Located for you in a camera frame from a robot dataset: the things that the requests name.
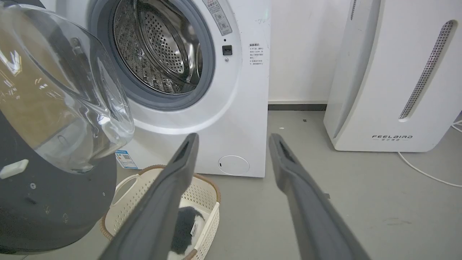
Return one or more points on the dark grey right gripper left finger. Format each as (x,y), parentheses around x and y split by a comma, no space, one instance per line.
(158,209)

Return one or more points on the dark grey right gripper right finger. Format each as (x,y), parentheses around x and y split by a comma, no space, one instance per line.
(310,216)

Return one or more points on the washing machine door with glass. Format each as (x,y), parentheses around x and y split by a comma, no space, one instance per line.
(54,144)

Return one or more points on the white front-load washing machine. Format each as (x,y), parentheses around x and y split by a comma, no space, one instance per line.
(223,108)

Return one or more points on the dark grey cloth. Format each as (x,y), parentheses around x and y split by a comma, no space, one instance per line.
(186,231)

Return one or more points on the cream perforated laundry basket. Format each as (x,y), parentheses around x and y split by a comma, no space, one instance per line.
(202,202)

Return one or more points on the white Feelbird air purifier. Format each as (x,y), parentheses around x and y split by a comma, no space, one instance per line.
(393,79)

